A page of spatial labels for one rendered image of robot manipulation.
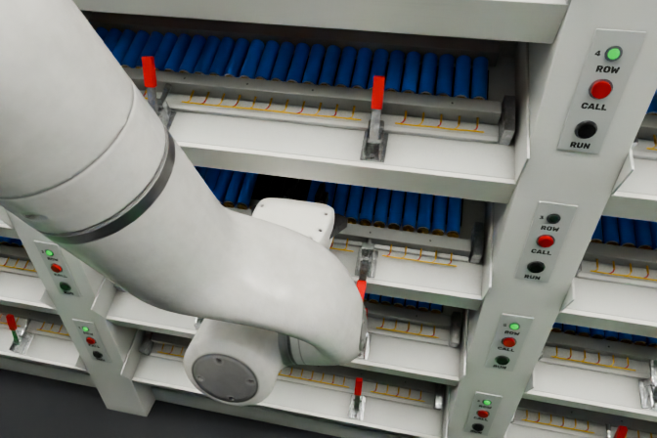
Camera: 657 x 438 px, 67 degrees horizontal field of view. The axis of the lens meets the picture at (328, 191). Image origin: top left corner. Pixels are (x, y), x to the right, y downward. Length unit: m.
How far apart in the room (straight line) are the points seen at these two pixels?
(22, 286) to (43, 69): 0.87
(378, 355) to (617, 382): 0.36
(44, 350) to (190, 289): 0.89
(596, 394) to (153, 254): 0.73
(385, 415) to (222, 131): 0.62
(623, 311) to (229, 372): 0.51
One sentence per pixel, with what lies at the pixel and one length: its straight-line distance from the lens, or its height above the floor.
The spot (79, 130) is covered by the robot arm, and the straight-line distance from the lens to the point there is 0.24.
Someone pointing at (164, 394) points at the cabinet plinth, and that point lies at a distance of 1.22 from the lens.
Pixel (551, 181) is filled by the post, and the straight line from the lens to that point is 0.58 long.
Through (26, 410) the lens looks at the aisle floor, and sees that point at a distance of 1.35.
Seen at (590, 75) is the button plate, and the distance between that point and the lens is 0.52.
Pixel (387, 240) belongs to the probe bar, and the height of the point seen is 0.57.
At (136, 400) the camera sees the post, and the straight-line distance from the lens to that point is 1.19.
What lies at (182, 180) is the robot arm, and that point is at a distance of 0.30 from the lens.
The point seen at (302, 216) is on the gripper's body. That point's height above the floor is 0.64.
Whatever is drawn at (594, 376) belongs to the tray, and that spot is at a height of 0.35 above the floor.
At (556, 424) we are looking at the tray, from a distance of 1.06.
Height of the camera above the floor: 1.04
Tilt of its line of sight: 38 degrees down
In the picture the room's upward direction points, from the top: straight up
